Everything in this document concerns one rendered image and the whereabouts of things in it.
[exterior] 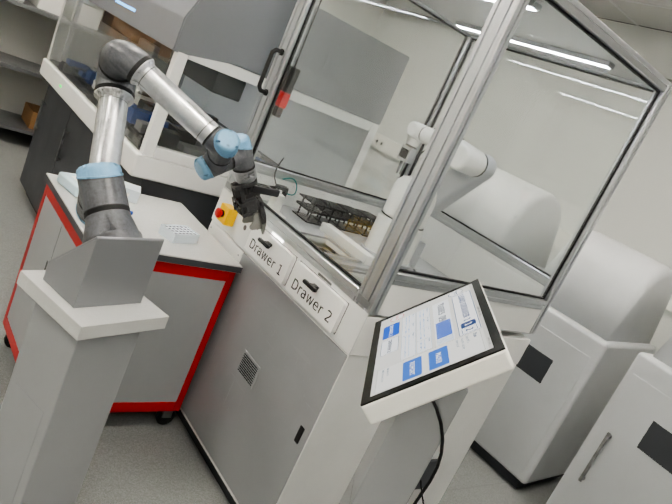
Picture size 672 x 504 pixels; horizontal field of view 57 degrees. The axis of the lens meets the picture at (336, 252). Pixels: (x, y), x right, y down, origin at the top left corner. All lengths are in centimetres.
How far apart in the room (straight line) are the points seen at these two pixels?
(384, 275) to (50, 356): 93
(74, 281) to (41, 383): 31
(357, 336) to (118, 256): 72
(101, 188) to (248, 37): 135
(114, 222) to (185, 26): 126
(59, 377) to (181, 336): 77
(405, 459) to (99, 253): 89
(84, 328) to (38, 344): 24
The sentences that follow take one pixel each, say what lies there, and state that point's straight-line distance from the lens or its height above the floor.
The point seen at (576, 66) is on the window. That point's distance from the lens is 211.
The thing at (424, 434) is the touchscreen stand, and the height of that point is 88.
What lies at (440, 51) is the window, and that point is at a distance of 193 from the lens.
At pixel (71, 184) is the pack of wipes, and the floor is 79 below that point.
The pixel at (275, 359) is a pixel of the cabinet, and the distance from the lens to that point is 218.
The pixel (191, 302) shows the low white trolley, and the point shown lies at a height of 58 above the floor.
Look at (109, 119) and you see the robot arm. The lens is 196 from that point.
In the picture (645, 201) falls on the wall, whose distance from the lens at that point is 497.
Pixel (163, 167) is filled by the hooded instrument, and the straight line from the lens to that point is 287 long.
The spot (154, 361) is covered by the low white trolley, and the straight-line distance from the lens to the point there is 245.
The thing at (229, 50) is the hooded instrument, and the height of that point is 145.
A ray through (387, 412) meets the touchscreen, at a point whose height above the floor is 97.
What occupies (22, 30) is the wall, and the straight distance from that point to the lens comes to 608.
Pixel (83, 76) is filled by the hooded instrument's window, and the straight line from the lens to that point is 374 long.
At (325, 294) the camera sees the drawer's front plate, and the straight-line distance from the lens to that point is 198.
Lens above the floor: 152
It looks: 14 degrees down
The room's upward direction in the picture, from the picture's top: 24 degrees clockwise
